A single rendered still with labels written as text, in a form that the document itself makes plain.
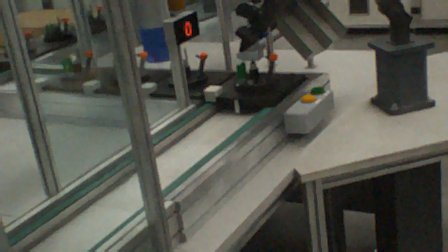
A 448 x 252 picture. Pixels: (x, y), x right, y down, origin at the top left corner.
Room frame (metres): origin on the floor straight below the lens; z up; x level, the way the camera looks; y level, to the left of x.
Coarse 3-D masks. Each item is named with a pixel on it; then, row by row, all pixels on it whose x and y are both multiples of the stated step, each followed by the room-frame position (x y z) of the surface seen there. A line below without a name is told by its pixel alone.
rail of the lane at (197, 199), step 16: (320, 80) 1.96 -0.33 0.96; (288, 96) 1.85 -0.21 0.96; (272, 112) 1.74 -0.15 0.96; (256, 128) 1.64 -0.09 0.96; (272, 128) 1.66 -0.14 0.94; (240, 144) 1.54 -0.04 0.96; (256, 144) 1.59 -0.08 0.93; (272, 144) 1.65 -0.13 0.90; (224, 160) 1.46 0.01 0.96; (240, 160) 1.51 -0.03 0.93; (256, 160) 1.57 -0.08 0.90; (192, 176) 1.39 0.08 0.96; (208, 176) 1.38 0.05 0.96; (224, 176) 1.43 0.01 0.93; (240, 176) 1.50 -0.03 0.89; (176, 192) 1.32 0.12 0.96; (192, 192) 1.32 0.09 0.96; (208, 192) 1.37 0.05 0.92; (224, 192) 1.43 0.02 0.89; (176, 208) 1.28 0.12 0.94; (192, 208) 1.31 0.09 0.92; (208, 208) 1.37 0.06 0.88; (192, 224) 1.31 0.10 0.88
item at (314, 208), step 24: (384, 168) 1.60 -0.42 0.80; (408, 168) 1.61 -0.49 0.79; (432, 168) 1.84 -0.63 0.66; (312, 192) 1.56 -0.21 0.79; (384, 192) 1.89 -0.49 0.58; (408, 192) 1.82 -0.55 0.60; (432, 192) 1.84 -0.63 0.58; (312, 216) 1.55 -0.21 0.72; (384, 216) 1.90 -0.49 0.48; (408, 216) 1.82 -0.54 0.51; (432, 216) 1.84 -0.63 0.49; (312, 240) 1.55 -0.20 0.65; (384, 240) 1.91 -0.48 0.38; (408, 240) 1.82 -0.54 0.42; (432, 240) 1.84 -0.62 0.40
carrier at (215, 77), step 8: (184, 48) 2.17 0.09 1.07; (184, 64) 2.11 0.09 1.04; (192, 72) 2.16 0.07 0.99; (208, 72) 2.20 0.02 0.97; (216, 72) 2.18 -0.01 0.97; (224, 72) 2.17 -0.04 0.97; (232, 72) 2.15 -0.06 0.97; (192, 80) 2.07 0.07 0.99; (200, 80) 2.06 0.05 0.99; (208, 80) 2.10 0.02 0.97; (216, 80) 2.09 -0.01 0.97; (224, 80) 2.08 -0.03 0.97; (192, 88) 2.04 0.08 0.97; (200, 88) 2.03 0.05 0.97; (192, 96) 1.96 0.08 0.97; (200, 96) 1.95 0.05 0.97
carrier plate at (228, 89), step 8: (248, 72) 2.12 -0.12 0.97; (232, 80) 2.06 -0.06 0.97; (280, 80) 1.99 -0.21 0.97; (288, 80) 1.97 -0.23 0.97; (296, 80) 1.96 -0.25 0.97; (304, 80) 2.00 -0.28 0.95; (224, 88) 1.99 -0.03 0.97; (232, 88) 1.98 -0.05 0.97; (272, 88) 1.92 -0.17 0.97; (280, 88) 1.91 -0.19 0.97; (288, 88) 1.90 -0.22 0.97; (224, 96) 1.91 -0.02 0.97; (232, 96) 1.90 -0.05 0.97; (240, 96) 1.89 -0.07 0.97; (248, 96) 1.88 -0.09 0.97; (256, 96) 1.87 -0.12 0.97; (264, 96) 1.86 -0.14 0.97; (272, 96) 1.85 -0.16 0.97; (280, 96) 1.85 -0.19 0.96; (248, 104) 1.86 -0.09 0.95; (256, 104) 1.84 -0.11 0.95; (264, 104) 1.83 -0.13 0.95; (272, 104) 1.81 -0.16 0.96
